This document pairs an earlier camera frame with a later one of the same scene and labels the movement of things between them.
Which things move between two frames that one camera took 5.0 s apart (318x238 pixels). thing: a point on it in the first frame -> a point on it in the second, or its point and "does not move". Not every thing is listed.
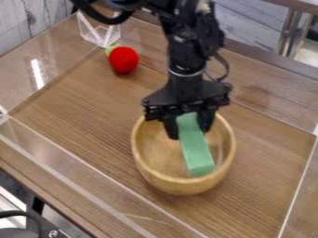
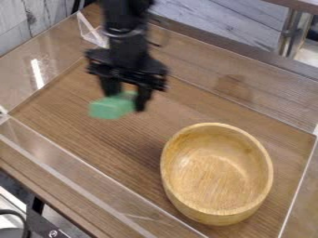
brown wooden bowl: (160, 160) -> (217, 173)
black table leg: (38, 204) does not move
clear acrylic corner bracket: (100, 33) does not move
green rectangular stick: (196, 145) -> (114, 106)
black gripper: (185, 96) -> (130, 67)
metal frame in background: (296, 28) does not move
